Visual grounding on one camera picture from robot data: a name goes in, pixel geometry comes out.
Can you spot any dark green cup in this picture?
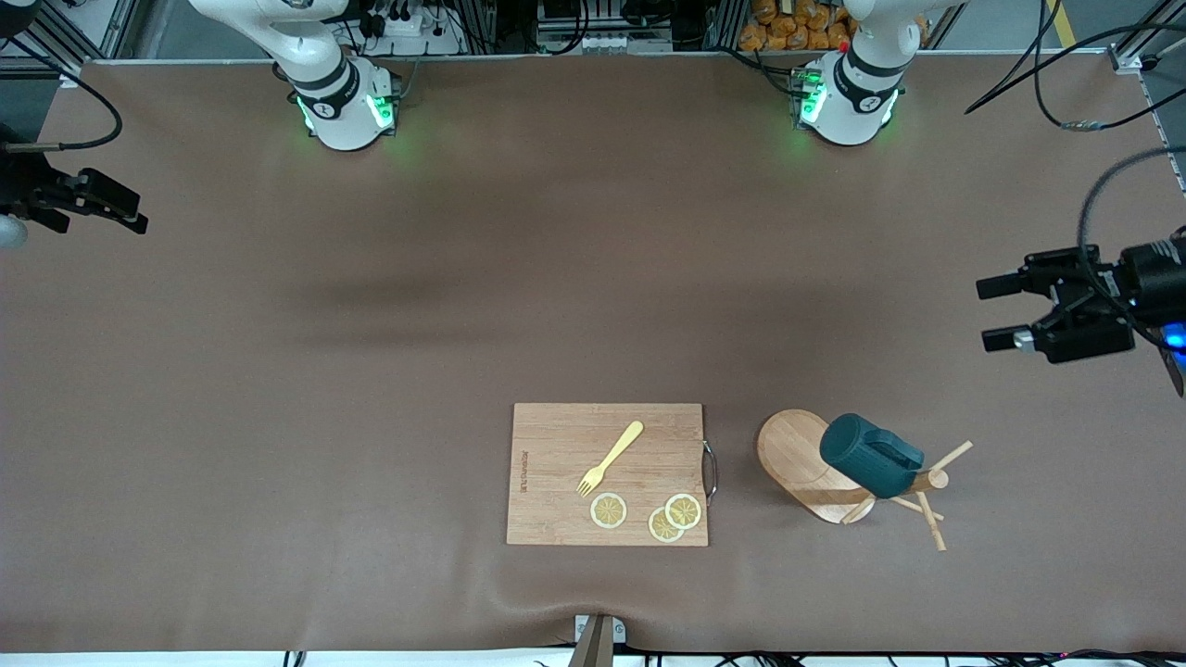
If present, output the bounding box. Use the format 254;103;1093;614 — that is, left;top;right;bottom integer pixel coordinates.
819;413;925;498

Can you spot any wooden mug tree rack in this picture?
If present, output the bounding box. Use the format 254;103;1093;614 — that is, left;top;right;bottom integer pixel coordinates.
757;409;975;553

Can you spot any brown table mat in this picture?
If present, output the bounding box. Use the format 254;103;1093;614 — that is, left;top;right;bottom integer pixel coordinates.
0;51;1186;654

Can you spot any white power strip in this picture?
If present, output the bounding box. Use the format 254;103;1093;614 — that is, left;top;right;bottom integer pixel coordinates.
361;0;464;57

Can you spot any orange snack pack pile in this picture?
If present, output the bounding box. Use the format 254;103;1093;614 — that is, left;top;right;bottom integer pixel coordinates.
738;0;858;52

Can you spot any yellow plastic fork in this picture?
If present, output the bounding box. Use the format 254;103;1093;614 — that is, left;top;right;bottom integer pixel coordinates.
576;421;645;498

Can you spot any wooden cutting board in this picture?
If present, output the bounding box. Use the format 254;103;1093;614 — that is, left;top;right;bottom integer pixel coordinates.
506;402;719;547

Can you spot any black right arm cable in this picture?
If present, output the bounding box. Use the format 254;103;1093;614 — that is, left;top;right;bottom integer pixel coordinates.
0;37;124;153

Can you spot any aluminium frame profile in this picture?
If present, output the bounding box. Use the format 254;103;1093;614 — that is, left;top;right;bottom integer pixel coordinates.
1109;0;1186;75
0;0;140;75

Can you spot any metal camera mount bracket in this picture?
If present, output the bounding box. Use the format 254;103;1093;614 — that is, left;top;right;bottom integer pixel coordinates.
573;613;627;667

